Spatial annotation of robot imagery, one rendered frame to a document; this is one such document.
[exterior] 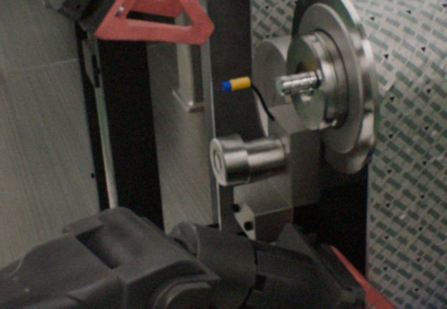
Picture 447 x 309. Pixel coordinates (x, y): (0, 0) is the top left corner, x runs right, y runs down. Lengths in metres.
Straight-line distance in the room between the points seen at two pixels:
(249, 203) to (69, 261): 0.24
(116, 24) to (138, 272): 0.15
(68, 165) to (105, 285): 0.79
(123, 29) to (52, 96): 1.01
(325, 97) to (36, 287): 0.25
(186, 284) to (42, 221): 0.65
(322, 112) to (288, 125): 0.07
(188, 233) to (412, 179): 0.17
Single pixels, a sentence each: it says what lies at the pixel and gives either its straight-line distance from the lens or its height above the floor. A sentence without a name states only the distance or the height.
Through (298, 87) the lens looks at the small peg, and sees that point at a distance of 0.66.
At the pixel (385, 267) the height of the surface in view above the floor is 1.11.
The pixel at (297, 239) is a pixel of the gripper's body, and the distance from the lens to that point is 0.71.
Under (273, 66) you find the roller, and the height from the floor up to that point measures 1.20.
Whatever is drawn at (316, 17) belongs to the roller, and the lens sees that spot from 0.69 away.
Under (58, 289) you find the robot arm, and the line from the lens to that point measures 0.54.
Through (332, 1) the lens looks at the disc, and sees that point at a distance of 0.67.
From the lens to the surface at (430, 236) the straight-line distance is 0.73.
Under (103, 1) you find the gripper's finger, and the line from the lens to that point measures 0.54.
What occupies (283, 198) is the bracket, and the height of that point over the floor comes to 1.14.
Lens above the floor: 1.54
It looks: 28 degrees down
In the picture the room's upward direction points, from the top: 3 degrees counter-clockwise
